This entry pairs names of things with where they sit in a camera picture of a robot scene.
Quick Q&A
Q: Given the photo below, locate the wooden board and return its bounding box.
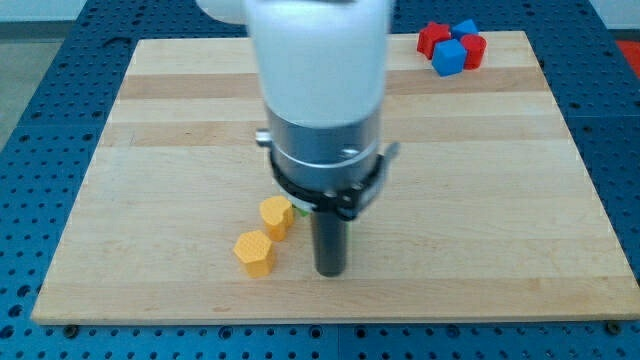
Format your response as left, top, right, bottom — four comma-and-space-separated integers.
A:
32, 31, 639, 325

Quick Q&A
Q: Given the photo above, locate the yellow hexagon block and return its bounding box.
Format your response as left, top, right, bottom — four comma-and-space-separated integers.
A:
233, 230, 276, 278

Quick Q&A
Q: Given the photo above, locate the yellow heart block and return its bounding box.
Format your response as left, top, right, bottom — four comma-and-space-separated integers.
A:
259, 195, 295, 242

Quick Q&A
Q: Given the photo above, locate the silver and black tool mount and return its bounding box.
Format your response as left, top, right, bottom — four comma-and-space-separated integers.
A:
256, 109, 400, 221

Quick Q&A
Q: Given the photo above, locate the red star block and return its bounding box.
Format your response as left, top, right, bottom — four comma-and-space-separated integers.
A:
416, 21, 451, 60

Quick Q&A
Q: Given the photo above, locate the small blue block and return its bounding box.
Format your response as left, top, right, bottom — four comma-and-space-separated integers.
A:
451, 19, 479, 40

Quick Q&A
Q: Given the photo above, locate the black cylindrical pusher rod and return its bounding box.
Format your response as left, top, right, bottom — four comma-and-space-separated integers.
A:
311, 212, 348, 277

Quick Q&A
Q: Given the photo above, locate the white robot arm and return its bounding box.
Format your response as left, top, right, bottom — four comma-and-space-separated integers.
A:
197, 0, 399, 277

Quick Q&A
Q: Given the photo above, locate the red cylinder block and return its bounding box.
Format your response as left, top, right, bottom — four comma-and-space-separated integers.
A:
460, 34, 487, 70

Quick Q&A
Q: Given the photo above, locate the blue cube block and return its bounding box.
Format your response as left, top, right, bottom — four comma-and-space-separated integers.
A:
432, 39, 467, 77

